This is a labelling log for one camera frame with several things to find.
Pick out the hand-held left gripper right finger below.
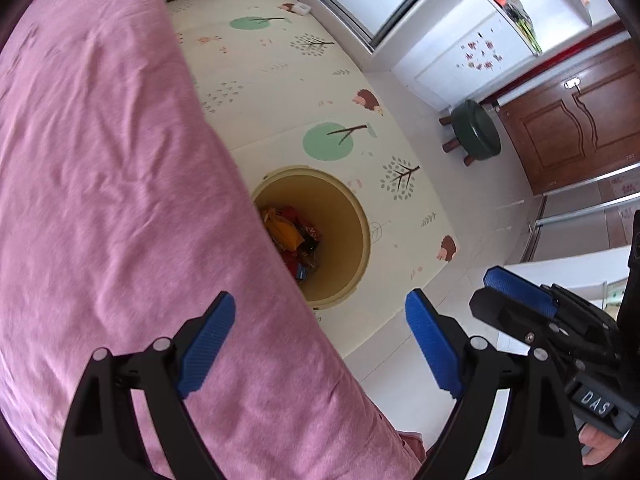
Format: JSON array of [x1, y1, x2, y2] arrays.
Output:
[[405, 288, 585, 480]]

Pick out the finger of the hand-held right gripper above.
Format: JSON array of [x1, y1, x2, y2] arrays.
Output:
[[469, 287, 556, 348], [482, 266, 568, 320]]

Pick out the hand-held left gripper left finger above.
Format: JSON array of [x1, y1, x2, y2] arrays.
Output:
[[56, 291, 237, 480]]

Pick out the yellow round bin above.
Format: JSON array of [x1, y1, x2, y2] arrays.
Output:
[[250, 166, 372, 310]]

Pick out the person's right hand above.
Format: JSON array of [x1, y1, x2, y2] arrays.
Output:
[[579, 422, 626, 466]]

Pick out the metal-framed sliding door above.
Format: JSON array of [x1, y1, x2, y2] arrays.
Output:
[[520, 162, 640, 263]]

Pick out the pile of colourful snack wrappers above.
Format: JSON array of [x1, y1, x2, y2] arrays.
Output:
[[261, 205, 322, 283]]

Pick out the green round stool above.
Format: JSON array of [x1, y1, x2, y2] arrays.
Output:
[[440, 99, 502, 167]]

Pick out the brown wooden door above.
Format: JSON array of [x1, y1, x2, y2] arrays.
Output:
[[492, 37, 640, 196]]

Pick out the pink bed sheet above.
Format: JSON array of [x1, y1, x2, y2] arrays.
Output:
[[0, 0, 426, 480]]

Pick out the white cabinet with stickers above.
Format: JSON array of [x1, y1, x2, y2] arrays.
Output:
[[392, 0, 621, 111]]

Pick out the cream tree-print play mat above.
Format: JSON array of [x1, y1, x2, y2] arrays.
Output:
[[165, 0, 461, 361]]

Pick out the colourful toys on shelf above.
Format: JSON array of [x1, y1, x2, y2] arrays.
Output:
[[492, 0, 543, 56]]

